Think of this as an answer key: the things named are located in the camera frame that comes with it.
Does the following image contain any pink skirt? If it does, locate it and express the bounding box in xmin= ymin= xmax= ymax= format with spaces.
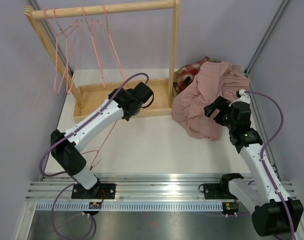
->
xmin=172 ymin=61 xmax=250 ymax=141

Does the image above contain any pink hanger five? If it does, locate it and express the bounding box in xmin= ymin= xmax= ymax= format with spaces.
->
xmin=81 ymin=120 xmax=118 ymax=170

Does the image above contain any red plaid garment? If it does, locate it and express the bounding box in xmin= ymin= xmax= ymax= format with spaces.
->
xmin=173 ymin=56 xmax=215 ymax=96

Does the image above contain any pink hanger two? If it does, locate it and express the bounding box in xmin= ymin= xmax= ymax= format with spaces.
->
xmin=57 ymin=19 xmax=84 ymax=90

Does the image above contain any pink hanger four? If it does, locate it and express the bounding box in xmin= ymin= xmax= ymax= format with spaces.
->
xmin=97 ymin=4 xmax=126 ymax=81

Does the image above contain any pink hanger three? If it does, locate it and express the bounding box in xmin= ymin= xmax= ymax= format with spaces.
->
xmin=81 ymin=6 xmax=106 ymax=89

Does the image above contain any brown garment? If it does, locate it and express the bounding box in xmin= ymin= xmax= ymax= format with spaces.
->
xmin=173 ymin=66 xmax=192 ymax=97

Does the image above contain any pink hanger one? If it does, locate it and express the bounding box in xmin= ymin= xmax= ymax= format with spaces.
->
xmin=43 ymin=8 xmax=82 ymax=95

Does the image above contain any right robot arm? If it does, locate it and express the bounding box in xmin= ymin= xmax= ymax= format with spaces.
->
xmin=204 ymin=94 xmax=303 ymax=240

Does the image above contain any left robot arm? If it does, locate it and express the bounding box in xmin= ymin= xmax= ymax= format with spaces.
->
xmin=51 ymin=82 xmax=154 ymax=199

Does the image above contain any wooden clothes rack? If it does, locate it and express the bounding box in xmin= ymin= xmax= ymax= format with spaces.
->
xmin=24 ymin=0 xmax=180 ymax=123

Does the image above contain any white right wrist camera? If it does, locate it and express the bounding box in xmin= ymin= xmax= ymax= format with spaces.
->
xmin=229 ymin=89 xmax=250 ymax=107

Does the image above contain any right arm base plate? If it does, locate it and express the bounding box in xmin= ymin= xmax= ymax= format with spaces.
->
xmin=198 ymin=183 xmax=235 ymax=200

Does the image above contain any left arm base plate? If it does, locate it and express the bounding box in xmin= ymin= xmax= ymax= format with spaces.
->
xmin=71 ymin=183 xmax=116 ymax=200

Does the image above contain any white slotted cable duct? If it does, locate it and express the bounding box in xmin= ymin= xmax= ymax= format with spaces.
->
xmin=36 ymin=201 xmax=223 ymax=212

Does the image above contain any aluminium mounting rail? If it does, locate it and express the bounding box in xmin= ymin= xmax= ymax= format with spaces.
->
xmin=26 ymin=173 xmax=221 ymax=203

